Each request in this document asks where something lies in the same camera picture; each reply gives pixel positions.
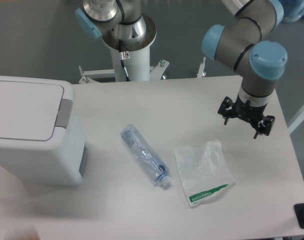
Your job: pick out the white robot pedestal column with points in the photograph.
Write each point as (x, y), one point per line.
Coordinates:
(130, 66)

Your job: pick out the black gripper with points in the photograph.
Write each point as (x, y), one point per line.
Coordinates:
(249, 113)

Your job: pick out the white frame at right edge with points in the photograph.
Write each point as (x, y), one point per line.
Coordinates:
(296, 120)

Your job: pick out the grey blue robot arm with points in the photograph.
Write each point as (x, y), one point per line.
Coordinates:
(259, 62)

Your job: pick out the crushed clear plastic bottle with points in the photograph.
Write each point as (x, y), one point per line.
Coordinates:
(150, 161)

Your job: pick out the silver robot base joint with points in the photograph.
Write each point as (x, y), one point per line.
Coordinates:
(120, 23)

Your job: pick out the white trash can lid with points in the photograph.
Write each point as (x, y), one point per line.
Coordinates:
(31, 109)

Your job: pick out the clear plastic bag green stripe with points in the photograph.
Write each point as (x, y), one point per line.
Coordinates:
(203, 172)

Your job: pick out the white plastic trash can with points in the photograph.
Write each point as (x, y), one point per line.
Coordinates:
(58, 161)

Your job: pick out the white pedestal foot frame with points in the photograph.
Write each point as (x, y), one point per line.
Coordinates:
(156, 73)

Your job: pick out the blue plastic bag background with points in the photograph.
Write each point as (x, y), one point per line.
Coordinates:
(293, 10)

